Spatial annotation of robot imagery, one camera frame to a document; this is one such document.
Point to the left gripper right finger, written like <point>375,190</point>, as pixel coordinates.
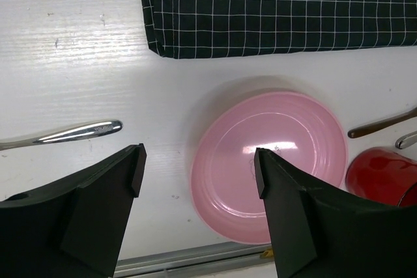
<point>318,230</point>

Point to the dark checked cloth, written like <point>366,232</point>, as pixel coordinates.
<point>207,29</point>

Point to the red mug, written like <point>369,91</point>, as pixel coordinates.
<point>381,175</point>

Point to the steel knife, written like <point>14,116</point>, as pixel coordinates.
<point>406,140</point>

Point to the aluminium front rail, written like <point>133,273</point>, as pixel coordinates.
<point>197,261</point>

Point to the wooden spoon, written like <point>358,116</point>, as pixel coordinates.
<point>380,125</point>

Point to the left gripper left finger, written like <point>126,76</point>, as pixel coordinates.
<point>74,226</point>

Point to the steel fork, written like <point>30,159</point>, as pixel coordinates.
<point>75,133</point>

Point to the pink plate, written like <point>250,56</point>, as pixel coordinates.
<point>294,126</point>

